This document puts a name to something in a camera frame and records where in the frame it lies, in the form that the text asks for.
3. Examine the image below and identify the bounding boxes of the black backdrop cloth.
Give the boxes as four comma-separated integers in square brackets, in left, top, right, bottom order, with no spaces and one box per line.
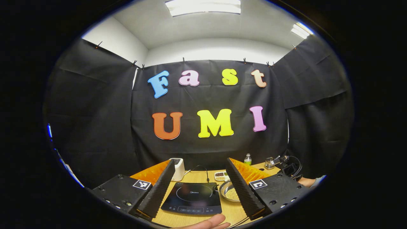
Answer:
[45,33,354,188]

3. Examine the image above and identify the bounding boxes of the black induction cooktop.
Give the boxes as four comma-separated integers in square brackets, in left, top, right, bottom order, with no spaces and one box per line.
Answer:
[161,182,222,216]

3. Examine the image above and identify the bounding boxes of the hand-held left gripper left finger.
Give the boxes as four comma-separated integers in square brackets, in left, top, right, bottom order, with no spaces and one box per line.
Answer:
[91,159,176,219]

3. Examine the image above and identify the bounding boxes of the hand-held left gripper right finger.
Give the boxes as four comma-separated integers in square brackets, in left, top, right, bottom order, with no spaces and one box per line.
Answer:
[225,157,311,221]

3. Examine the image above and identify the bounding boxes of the small ceiling light panel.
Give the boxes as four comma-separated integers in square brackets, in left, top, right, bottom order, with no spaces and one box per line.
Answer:
[291,22,314,39]

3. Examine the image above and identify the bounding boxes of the stainless steel pot with beans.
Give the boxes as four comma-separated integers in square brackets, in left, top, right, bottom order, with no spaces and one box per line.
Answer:
[219,180,242,203]

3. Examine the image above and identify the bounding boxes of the white toaster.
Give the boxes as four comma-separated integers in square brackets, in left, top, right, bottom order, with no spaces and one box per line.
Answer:
[170,158,185,182]

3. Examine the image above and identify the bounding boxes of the large ceiling light panel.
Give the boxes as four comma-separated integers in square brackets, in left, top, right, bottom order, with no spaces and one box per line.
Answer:
[165,0,241,17]

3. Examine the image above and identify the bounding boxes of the black cooktop power cable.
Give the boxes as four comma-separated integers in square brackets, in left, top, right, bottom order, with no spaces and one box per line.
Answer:
[190,165,210,183]

